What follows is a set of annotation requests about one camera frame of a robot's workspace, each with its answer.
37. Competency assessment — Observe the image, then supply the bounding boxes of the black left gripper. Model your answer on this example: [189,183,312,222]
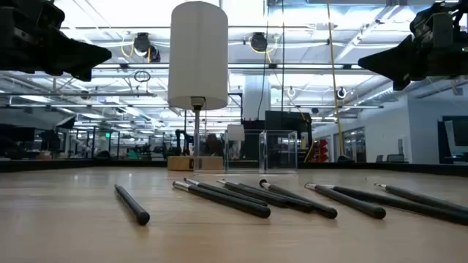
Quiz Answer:
[0,0,113,83]

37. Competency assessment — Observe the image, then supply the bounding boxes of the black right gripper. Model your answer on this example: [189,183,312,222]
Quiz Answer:
[358,0,468,91]

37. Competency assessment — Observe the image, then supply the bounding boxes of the black makeup brush silver ferrule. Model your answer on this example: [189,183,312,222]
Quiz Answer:
[184,178,268,207]
[374,182,468,216]
[258,178,339,220]
[217,178,316,214]

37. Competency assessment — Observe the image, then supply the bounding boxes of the black spoolie makeup brush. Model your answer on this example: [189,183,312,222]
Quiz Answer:
[327,184,468,226]

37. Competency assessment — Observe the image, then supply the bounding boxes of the black brush brown bristles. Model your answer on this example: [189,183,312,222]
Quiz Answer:
[305,182,387,220]

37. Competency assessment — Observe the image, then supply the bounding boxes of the thin black pointed makeup brush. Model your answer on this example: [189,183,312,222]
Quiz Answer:
[113,184,151,226]

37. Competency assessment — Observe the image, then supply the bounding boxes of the black brush long silver ferrule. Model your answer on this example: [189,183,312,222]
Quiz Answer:
[172,180,272,219]

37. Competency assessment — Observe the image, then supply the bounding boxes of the black table edge rim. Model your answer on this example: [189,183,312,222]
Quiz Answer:
[0,159,468,177]

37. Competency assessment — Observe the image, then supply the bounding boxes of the red storage rack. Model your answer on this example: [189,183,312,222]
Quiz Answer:
[314,138,329,164]

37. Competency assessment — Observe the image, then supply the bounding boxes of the white cylinder lamp wooden base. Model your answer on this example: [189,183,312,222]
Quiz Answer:
[167,1,230,172]

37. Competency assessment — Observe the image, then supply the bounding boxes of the black cabinet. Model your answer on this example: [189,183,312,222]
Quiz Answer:
[265,110,314,164]

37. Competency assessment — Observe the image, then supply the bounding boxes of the clear acrylic brush organizer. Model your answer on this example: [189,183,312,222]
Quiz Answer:
[192,129,298,175]

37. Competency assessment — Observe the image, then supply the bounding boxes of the white card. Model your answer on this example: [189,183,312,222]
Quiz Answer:
[226,123,245,142]

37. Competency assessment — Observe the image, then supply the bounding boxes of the black ceiling cable reel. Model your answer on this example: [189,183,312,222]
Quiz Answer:
[132,31,162,63]
[250,31,269,53]

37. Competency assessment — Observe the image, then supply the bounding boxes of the yellow hanging strap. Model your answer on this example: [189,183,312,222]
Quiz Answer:
[325,0,347,158]

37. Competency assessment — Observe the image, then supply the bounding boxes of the dark wall screen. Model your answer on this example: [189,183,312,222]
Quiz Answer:
[437,115,468,164]

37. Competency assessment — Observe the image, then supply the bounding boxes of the black hanging cable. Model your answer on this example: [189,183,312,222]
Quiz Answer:
[280,0,286,129]

